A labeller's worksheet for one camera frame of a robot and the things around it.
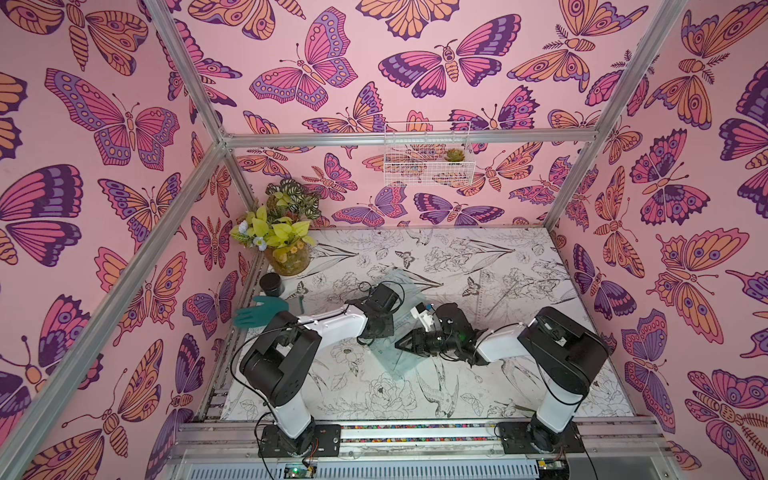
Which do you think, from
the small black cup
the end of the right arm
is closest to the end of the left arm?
the end of the right arm

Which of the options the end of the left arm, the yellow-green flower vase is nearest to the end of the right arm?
the end of the left arm

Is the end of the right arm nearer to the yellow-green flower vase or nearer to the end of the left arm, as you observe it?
the end of the left arm

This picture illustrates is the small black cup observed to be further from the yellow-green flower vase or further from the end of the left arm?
the end of the left arm

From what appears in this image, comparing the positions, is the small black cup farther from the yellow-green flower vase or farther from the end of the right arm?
the end of the right arm

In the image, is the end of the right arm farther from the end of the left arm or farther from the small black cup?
the small black cup

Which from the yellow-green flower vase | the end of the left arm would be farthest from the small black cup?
the end of the left arm

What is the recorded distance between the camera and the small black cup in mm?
994
